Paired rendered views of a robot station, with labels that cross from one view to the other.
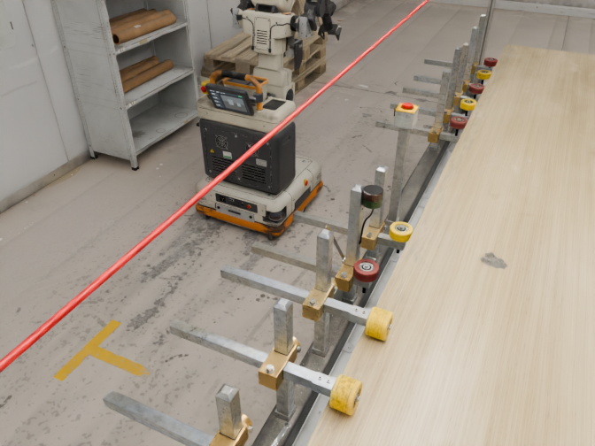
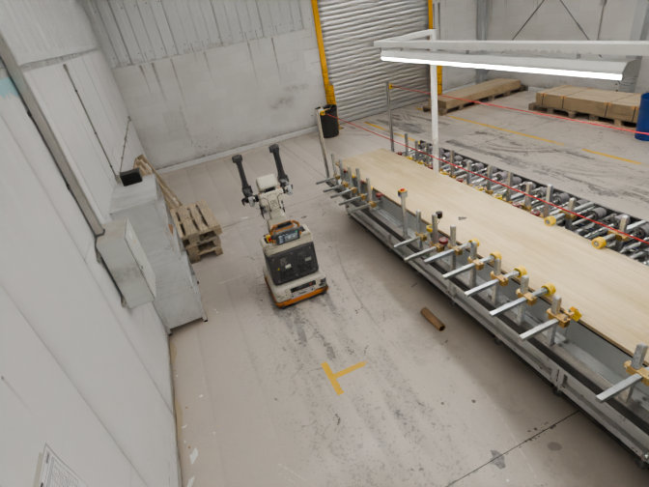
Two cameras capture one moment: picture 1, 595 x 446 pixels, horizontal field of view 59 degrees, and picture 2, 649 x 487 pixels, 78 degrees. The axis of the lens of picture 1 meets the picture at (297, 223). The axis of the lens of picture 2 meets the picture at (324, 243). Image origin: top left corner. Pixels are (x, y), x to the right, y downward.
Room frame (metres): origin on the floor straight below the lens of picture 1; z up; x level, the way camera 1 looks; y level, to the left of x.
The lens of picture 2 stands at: (-0.23, 2.57, 2.86)
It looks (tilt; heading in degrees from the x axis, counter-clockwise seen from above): 31 degrees down; 318
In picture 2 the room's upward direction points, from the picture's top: 11 degrees counter-clockwise
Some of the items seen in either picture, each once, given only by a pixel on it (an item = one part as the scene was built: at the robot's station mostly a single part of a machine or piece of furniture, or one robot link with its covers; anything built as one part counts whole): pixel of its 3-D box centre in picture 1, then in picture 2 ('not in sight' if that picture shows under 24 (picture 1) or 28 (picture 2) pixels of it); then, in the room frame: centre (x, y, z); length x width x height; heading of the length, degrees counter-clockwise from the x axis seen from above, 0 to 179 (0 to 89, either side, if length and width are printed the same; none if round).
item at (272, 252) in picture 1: (309, 264); (425, 252); (1.35, -0.04, 0.84); 0.43 x 0.03 x 0.04; 65
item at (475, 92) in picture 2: not in sight; (474, 92); (4.56, -8.10, 0.23); 2.41 x 0.77 x 0.17; 66
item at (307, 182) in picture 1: (260, 186); (294, 277); (2.97, 0.24, 0.16); 0.67 x 0.64 x 0.25; 153
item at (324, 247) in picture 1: (322, 297); (453, 249); (1.11, -0.07, 0.93); 0.04 x 0.04 x 0.48; 65
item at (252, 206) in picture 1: (236, 202); (302, 286); (2.67, 0.37, 0.23); 0.41 x 0.02 x 0.08; 63
